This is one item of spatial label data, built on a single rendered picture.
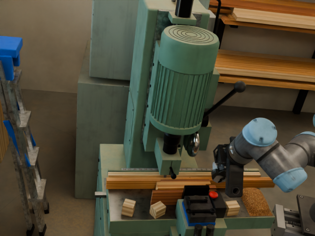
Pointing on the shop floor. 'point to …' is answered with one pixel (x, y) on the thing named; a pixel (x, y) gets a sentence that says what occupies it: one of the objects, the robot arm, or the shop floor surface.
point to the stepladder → (35, 188)
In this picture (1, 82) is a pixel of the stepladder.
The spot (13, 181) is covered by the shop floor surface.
